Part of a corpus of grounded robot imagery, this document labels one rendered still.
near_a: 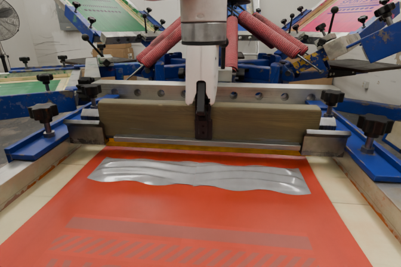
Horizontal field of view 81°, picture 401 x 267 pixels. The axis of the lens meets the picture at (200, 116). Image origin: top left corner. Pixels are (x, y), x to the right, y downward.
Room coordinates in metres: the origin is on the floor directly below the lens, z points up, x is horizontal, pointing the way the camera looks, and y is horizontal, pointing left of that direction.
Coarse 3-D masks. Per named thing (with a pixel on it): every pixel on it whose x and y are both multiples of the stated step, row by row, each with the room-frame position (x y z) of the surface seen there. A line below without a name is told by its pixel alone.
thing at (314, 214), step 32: (224, 160) 0.39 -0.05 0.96; (256, 160) 0.39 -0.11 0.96; (288, 160) 0.39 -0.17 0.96; (192, 192) 0.30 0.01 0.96; (224, 192) 0.30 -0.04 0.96; (256, 192) 0.30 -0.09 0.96; (320, 192) 0.30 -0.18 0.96; (224, 224) 0.23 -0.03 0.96; (256, 224) 0.23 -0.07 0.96; (288, 224) 0.23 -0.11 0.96; (320, 224) 0.23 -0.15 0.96; (320, 256) 0.19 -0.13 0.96; (352, 256) 0.19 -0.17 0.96
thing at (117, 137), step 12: (180, 144) 0.39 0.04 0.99; (192, 144) 0.39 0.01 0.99; (204, 144) 0.39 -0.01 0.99; (216, 144) 0.39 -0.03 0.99; (228, 144) 0.39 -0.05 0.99; (240, 144) 0.38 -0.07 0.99; (252, 144) 0.38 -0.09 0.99; (264, 144) 0.38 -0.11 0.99; (276, 144) 0.38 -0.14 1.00; (288, 144) 0.38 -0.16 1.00
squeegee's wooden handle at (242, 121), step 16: (112, 112) 0.42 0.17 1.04; (128, 112) 0.42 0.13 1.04; (144, 112) 0.41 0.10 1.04; (160, 112) 0.41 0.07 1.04; (176, 112) 0.41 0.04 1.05; (192, 112) 0.41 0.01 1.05; (224, 112) 0.40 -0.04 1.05; (240, 112) 0.40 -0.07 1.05; (256, 112) 0.39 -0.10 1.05; (272, 112) 0.39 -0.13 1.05; (288, 112) 0.39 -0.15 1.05; (304, 112) 0.38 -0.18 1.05; (320, 112) 0.38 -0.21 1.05; (112, 128) 0.42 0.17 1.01; (128, 128) 0.42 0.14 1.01; (144, 128) 0.42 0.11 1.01; (160, 128) 0.41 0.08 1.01; (176, 128) 0.41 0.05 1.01; (192, 128) 0.41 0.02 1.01; (224, 128) 0.40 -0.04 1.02; (240, 128) 0.40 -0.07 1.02; (256, 128) 0.39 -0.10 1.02; (272, 128) 0.39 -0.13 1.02; (288, 128) 0.39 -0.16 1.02; (304, 128) 0.38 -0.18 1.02
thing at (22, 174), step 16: (64, 144) 0.40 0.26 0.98; (80, 144) 0.44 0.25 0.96; (16, 160) 0.33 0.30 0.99; (32, 160) 0.33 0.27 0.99; (48, 160) 0.35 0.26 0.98; (336, 160) 0.38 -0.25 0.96; (352, 160) 0.33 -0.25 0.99; (0, 176) 0.29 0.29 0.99; (16, 176) 0.29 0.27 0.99; (32, 176) 0.32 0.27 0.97; (352, 176) 0.32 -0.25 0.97; (368, 176) 0.29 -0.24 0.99; (0, 192) 0.26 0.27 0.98; (16, 192) 0.28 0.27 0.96; (368, 192) 0.28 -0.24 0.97; (384, 192) 0.25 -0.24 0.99; (400, 192) 0.25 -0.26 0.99; (0, 208) 0.26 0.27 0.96; (384, 208) 0.24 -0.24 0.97; (400, 208) 0.22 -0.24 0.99; (400, 224) 0.21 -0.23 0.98; (400, 240) 0.21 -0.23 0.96
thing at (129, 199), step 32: (96, 160) 0.39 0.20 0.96; (160, 160) 0.39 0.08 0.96; (192, 160) 0.39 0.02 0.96; (64, 192) 0.30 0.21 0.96; (96, 192) 0.30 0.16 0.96; (128, 192) 0.30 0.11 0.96; (160, 192) 0.30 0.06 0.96; (32, 224) 0.23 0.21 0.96; (64, 224) 0.23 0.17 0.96; (0, 256) 0.19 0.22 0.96; (32, 256) 0.19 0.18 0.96
